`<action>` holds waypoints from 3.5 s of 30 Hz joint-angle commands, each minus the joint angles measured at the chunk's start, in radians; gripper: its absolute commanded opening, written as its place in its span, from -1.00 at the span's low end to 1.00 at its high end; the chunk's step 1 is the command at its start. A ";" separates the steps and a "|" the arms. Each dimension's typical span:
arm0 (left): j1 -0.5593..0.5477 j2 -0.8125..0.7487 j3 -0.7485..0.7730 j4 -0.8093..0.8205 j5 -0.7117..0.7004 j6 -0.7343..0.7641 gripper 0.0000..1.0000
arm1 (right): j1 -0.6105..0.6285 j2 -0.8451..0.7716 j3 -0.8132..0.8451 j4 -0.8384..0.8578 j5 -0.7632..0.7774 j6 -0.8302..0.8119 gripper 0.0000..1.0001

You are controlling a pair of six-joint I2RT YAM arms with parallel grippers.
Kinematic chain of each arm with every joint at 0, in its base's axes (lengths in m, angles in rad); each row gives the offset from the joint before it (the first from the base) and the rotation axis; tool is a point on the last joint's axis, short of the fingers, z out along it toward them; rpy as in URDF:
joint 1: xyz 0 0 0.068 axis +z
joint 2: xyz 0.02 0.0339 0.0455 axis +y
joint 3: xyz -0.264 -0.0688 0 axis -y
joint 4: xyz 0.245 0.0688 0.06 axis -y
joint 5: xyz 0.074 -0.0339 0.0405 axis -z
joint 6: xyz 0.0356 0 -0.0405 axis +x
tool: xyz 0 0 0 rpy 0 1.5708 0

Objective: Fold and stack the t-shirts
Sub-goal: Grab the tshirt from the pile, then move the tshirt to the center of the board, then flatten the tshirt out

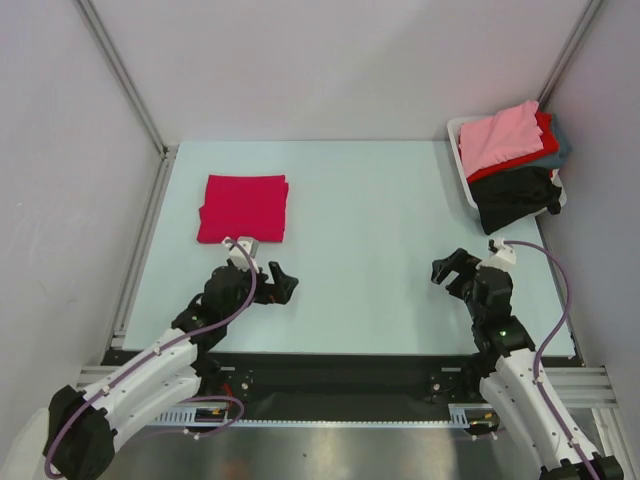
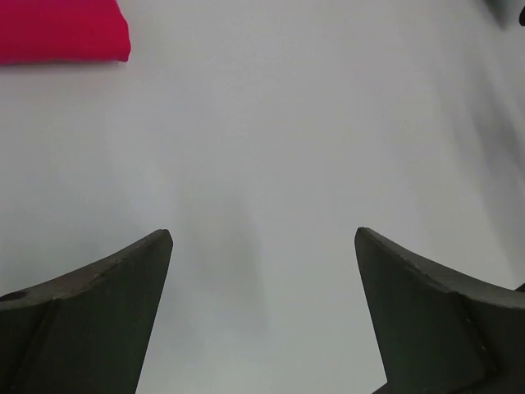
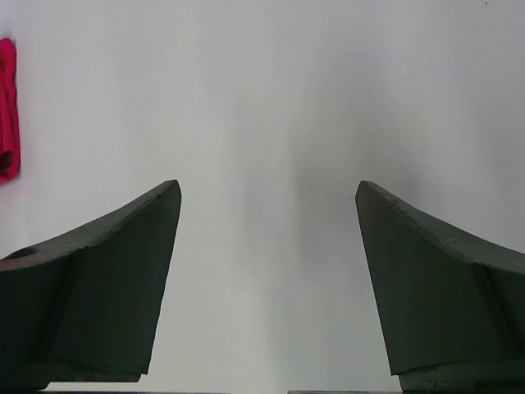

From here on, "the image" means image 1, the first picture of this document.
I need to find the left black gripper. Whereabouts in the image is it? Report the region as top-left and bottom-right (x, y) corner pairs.
(222, 261), (297, 323)

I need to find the black t-shirt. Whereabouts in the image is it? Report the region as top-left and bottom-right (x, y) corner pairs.
(469, 167), (563, 235)

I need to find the magenta t-shirt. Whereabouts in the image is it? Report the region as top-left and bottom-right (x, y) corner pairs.
(196, 175), (289, 244)

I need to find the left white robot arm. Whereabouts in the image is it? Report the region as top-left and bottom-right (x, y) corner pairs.
(43, 262), (299, 479)

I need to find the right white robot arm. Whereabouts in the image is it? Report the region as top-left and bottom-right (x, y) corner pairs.
(431, 241), (624, 479)

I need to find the pink t-shirt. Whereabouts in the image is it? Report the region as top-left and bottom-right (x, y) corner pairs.
(459, 100), (543, 179)

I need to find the red t-shirt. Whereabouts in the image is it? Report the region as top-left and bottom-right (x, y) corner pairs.
(467, 111), (558, 183)

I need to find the grey-blue t-shirt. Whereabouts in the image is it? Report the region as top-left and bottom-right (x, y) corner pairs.
(533, 114), (573, 170)

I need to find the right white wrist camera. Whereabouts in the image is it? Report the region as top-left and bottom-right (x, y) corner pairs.
(485, 237), (517, 272)

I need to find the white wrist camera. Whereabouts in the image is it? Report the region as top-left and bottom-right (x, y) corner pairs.
(222, 237), (259, 271)
(485, 237), (517, 272)

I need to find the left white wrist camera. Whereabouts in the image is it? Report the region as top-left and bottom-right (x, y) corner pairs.
(222, 237), (259, 271)

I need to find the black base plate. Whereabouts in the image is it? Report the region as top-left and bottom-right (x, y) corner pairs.
(190, 353), (484, 423)

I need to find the white cable duct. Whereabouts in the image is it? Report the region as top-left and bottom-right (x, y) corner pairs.
(149, 403), (501, 429)

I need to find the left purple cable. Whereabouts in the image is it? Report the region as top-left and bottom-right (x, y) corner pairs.
(43, 238), (261, 477)

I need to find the right aluminium frame post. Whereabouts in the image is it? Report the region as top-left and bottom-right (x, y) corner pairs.
(537, 0), (605, 109)

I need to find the aluminium frame post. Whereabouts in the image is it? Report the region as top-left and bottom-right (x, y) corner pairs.
(73, 0), (168, 158)
(537, 0), (605, 109)

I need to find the left aluminium frame post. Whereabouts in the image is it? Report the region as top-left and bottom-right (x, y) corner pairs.
(73, 0), (168, 158)

